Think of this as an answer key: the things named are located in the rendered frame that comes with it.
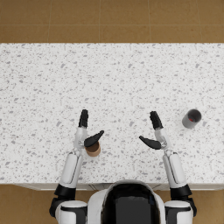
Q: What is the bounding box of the grey cup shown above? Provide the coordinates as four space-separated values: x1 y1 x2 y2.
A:
181 108 203 130

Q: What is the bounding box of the robot body dark round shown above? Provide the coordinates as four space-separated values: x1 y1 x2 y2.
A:
87 178 167 224

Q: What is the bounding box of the brown cup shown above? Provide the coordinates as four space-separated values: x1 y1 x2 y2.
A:
84 141 102 158

